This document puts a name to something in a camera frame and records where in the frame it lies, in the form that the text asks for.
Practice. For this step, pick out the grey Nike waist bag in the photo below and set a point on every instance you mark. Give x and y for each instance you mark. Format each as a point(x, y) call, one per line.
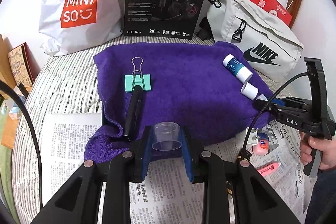
point(266, 42)

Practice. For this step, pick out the striped grey bed sheet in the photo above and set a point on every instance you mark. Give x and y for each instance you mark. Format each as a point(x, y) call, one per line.
point(67, 85)

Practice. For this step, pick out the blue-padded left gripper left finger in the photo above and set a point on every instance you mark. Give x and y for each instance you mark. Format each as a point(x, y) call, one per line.
point(141, 150)

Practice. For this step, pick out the small blue cube box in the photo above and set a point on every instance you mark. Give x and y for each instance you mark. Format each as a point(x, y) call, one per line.
point(11, 109)

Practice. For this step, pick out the patterned brown book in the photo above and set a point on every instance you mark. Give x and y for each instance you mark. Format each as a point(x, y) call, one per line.
point(20, 65)

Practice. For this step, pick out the teal binder clip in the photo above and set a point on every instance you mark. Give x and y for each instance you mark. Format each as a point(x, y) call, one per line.
point(137, 78)

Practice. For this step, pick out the white bottle with blue label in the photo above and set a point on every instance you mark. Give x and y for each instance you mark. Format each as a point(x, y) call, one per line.
point(237, 68)

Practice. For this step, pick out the white USB wall charger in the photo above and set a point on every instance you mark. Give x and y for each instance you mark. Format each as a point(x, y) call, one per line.
point(255, 136)

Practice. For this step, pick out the black pen-shaped stick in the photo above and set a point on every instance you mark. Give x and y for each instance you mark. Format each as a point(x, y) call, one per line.
point(132, 115)

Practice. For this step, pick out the small white cylindrical bottle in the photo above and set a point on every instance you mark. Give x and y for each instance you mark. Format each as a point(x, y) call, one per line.
point(249, 91)

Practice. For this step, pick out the wooden bedside furniture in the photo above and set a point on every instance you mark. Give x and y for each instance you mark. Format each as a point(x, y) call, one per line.
point(10, 127)

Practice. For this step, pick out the pink tube with white cap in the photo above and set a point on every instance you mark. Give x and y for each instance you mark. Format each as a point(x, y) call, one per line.
point(269, 169)

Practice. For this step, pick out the newspaper sheet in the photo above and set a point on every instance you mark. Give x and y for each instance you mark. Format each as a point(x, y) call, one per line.
point(166, 195)

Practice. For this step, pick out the small white blue-tinted USB gadget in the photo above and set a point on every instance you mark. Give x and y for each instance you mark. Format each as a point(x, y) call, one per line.
point(261, 97)

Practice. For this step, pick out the purple fleece towel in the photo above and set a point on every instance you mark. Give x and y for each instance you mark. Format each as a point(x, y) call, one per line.
point(189, 86)

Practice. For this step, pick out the white Miniso plastic bag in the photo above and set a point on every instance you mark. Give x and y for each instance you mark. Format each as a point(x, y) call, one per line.
point(75, 25)

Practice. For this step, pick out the red paper shopping bag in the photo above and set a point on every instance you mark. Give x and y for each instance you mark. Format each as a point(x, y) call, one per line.
point(275, 8)

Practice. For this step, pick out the clear plastic cap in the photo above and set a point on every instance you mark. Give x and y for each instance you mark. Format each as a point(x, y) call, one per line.
point(166, 136)

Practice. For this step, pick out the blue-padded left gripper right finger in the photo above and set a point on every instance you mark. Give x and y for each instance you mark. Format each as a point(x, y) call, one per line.
point(191, 149)

